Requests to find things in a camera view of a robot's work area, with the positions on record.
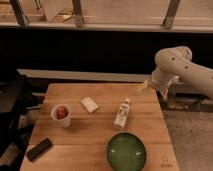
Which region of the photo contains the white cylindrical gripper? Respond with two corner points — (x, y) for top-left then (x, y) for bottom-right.
(138, 72), (178, 92)

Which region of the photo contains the white sponge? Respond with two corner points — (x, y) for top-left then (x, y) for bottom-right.
(81, 97), (99, 113)

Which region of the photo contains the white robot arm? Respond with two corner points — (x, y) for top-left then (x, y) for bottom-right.
(138, 46), (213, 99)

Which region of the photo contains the green ceramic bowl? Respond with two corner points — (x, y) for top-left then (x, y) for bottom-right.
(106, 132), (146, 171)

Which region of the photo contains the white bottle with label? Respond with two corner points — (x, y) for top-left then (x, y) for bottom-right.
(114, 98), (130, 129)

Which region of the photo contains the wooden table board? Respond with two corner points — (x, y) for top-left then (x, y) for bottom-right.
(20, 83), (179, 171)

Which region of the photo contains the red object in cup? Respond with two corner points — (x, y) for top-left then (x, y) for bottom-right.
(57, 106), (68, 119)

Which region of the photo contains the white paper cup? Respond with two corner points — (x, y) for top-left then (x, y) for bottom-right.
(51, 104), (71, 128)

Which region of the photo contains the black rectangular block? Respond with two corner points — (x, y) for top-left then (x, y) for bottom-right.
(26, 138), (52, 161)

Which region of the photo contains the black chair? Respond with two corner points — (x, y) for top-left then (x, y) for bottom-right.
(0, 69), (41, 171)

